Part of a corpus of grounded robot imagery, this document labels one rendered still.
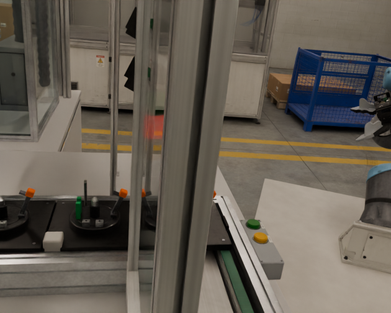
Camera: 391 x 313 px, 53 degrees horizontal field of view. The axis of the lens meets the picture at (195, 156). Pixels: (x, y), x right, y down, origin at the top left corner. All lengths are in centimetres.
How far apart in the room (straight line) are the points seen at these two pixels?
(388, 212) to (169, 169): 115
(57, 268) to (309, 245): 80
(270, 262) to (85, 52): 434
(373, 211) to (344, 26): 926
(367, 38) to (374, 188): 948
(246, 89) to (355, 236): 410
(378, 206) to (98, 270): 85
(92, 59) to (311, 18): 628
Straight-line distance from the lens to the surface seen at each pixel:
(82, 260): 105
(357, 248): 134
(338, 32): 1043
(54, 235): 109
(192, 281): 27
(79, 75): 520
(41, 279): 108
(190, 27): 20
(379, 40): 1092
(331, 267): 132
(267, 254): 112
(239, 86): 523
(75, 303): 108
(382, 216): 133
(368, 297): 127
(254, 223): 122
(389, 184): 138
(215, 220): 120
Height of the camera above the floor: 161
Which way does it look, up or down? 23 degrees down
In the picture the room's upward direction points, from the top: 6 degrees clockwise
